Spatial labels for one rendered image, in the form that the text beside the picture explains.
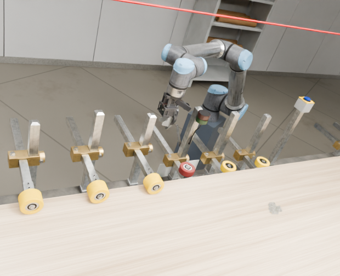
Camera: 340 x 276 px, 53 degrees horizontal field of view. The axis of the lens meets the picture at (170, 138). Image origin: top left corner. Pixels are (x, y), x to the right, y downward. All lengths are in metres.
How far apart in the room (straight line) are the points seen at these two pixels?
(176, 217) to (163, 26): 3.43
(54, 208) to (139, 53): 3.46
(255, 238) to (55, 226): 0.81
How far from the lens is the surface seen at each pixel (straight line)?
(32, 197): 1.30
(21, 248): 1.26
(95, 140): 1.49
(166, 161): 1.77
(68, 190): 1.72
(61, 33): 4.20
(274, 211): 1.72
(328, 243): 1.76
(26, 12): 4.06
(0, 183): 2.73
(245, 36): 5.15
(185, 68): 1.54
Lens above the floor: 1.93
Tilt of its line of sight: 34 degrees down
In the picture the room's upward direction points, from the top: 19 degrees clockwise
